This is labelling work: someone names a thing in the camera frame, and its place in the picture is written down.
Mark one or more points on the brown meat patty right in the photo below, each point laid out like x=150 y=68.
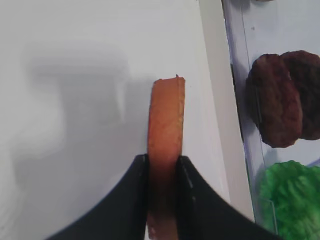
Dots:
x=304 y=69

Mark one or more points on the brown meat patty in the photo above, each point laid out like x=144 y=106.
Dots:
x=273 y=102
x=304 y=69

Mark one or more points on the brown meat patty left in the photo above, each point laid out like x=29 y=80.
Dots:
x=273 y=102

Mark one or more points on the clear acrylic rack right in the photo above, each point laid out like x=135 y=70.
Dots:
x=254 y=28

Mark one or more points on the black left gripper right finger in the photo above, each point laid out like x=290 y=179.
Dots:
x=201 y=214

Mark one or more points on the green lettuce leaf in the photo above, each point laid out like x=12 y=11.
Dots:
x=290 y=200

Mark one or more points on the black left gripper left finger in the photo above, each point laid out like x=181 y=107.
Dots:
x=121 y=215

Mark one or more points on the white rectangular metal tray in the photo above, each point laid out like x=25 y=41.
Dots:
x=75 y=87

